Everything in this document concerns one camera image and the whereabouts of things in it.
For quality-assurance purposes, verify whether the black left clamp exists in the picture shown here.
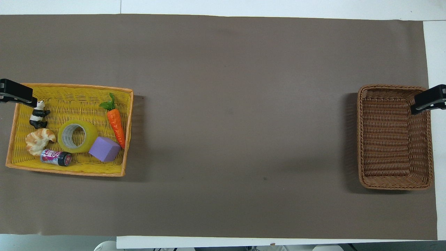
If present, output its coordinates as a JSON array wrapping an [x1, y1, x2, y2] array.
[[0, 79, 38, 108]]

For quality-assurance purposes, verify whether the panda figurine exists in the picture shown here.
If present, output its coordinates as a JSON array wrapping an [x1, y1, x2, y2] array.
[[29, 100, 51, 130]]

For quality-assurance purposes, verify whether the yellow tape roll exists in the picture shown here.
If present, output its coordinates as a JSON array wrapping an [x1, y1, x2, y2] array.
[[57, 120, 99, 153]]

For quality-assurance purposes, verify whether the small drink can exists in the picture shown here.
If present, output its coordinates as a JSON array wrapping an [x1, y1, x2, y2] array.
[[40, 149, 73, 167]]

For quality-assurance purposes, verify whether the purple foam cube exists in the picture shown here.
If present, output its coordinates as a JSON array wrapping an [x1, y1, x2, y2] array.
[[89, 136, 122, 162]]

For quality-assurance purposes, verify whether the black right clamp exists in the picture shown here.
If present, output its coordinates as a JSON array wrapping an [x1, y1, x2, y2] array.
[[410, 84, 446, 115]]

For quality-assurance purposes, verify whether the yellow wicker basket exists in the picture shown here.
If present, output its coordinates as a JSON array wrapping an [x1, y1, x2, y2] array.
[[6, 83, 134, 177]]

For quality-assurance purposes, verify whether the brown wicker basket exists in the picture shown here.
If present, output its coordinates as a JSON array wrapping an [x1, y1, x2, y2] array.
[[357, 84, 434, 190]]

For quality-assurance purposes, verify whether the black clamp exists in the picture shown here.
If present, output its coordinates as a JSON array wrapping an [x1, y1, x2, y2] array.
[[0, 79, 38, 108], [410, 84, 446, 115]]

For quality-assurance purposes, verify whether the orange toy carrot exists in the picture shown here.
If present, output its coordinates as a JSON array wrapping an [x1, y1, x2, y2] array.
[[99, 93, 126, 150]]

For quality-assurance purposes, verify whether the toy croissant bread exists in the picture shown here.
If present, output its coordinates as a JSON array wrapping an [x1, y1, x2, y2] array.
[[25, 128, 57, 157]]

